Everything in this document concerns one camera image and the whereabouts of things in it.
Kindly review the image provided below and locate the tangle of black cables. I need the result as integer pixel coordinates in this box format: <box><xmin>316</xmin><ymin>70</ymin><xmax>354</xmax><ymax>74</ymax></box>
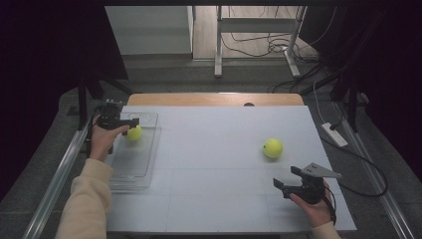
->
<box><xmin>221</xmin><ymin>6</ymin><xmax>337</xmax><ymax>94</ymax></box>

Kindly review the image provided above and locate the metal floor rail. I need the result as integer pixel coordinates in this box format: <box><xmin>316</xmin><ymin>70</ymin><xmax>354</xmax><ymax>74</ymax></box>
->
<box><xmin>21</xmin><ymin>118</ymin><xmax>96</xmax><ymax>239</ymax></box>
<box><xmin>332</xmin><ymin>103</ymin><xmax>416</xmax><ymax>239</ymax></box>

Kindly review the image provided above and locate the white cabinet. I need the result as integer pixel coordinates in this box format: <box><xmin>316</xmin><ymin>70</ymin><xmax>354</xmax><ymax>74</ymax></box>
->
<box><xmin>105</xmin><ymin>5</ymin><xmax>194</xmax><ymax>56</ymax></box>

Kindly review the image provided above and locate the white table board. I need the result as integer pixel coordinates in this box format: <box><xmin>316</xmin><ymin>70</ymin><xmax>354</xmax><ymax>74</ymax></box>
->
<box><xmin>105</xmin><ymin>105</ymin><xmax>357</xmax><ymax>233</ymax></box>

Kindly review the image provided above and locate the right hand-held gripper cable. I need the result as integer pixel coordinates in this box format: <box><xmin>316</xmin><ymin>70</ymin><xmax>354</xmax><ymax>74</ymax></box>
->
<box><xmin>321</xmin><ymin>184</ymin><xmax>337</xmax><ymax>226</ymax></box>

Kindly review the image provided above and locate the white cable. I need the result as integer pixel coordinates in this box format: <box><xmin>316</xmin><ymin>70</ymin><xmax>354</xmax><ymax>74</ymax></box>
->
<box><xmin>313</xmin><ymin>81</ymin><xmax>326</xmax><ymax>124</ymax></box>

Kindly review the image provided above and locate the person's left hand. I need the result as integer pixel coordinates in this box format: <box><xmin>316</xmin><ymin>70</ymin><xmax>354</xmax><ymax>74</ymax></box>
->
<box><xmin>89</xmin><ymin>114</ymin><xmax>131</xmax><ymax>163</ymax></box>

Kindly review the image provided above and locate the dark curtain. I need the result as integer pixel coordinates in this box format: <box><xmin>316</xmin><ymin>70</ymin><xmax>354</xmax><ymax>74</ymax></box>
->
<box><xmin>0</xmin><ymin>0</ymin><xmax>129</xmax><ymax>203</ymax></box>
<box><xmin>300</xmin><ymin>0</ymin><xmax>422</xmax><ymax>182</ymax></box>

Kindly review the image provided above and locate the white desk frame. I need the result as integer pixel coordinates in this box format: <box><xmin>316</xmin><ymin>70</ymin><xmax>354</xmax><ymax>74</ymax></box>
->
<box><xmin>213</xmin><ymin>5</ymin><xmax>308</xmax><ymax>79</ymax></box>

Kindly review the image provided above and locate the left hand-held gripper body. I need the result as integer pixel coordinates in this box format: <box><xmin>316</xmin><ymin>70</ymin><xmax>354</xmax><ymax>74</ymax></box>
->
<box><xmin>96</xmin><ymin>99</ymin><xmax>132</xmax><ymax>131</ymax></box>

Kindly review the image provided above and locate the clear plastic container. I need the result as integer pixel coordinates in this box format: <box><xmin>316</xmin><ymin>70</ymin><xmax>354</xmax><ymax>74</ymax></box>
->
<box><xmin>105</xmin><ymin>112</ymin><xmax>162</xmax><ymax>193</ymax></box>

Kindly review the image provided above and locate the white power strip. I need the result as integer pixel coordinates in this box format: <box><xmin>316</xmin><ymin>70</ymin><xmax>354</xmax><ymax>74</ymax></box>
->
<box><xmin>320</xmin><ymin>121</ymin><xmax>349</xmax><ymax>148</ymax></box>

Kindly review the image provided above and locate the yellow tennis ball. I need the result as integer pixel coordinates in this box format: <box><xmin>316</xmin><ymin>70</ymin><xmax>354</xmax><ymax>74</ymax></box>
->
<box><xmin>262</xmin><ymin>137</ymin><xmax>284</xmax><ymax>159</ymax></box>
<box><xmin>125</xmin><ymin>124</ymin><xmax>143</xmax><ymax>142</ymax></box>

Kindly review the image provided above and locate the black power cable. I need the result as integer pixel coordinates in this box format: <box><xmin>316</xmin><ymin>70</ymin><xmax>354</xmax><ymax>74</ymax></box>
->
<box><xmin>319</xmin><ymin>134</ymin><xmax>389</xmax><ymax>198</ymax></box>

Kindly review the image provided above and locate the person's right hand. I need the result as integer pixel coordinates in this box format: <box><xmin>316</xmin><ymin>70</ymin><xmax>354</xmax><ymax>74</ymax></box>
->
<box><xmin>289</xmin><ymin>182</ymin><xmax>336</xmax><ymax>228</ymax></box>

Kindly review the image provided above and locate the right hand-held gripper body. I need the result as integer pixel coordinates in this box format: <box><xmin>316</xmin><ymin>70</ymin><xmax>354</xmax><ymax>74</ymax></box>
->
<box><xmin>282</xmin><ymin>162</ymin><xmax>342</xmax><ymax>205</ymax></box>

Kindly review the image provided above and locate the black metal stand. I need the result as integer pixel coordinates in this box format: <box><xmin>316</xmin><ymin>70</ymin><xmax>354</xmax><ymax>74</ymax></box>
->
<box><xmin>331</xmin><ymin>73</ymin><xmax>359</xmax><ymax>133</ymax></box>
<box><xmin>78</xmin><ymin>74</ymin><xmax>133</xmax><ymax>130</ymax></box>

